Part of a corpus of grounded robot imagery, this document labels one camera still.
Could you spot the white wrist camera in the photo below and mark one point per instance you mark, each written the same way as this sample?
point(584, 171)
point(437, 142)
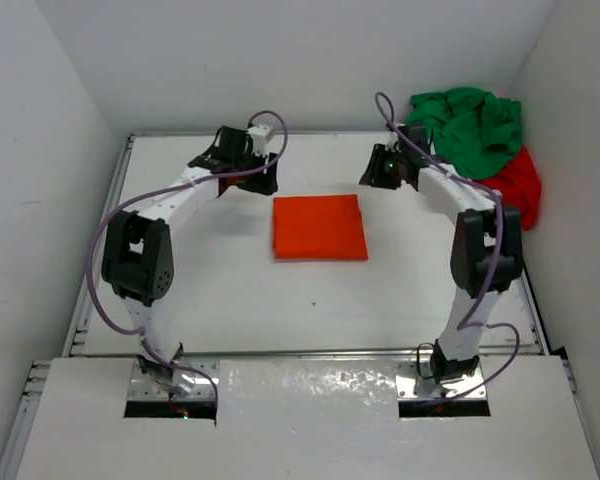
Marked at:
point(392, 145)
point(260, 135)

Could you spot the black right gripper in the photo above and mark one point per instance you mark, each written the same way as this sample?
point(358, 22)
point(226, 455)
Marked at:
point(375, 175)

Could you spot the green t shirt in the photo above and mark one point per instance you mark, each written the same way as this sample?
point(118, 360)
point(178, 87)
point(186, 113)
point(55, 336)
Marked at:
point(479, 132)

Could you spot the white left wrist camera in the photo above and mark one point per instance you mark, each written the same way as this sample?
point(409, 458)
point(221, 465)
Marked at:
point(260, 135)

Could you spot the orange t shirt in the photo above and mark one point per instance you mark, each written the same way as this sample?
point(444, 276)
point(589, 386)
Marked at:
point(321, 228)

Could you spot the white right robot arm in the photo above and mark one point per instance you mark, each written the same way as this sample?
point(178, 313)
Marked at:
point(486, 255)

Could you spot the red t shirt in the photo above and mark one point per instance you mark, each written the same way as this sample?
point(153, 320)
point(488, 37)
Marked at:
point(520, 186)

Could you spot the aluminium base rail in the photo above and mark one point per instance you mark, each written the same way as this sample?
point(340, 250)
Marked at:
point(193, 382)

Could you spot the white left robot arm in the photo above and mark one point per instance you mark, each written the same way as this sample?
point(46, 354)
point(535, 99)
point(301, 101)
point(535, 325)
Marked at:
point(138, 259)

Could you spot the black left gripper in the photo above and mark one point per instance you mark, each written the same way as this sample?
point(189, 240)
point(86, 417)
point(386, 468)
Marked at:
point(264, 185)

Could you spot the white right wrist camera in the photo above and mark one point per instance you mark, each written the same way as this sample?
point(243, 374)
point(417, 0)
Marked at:
point(392, 145)

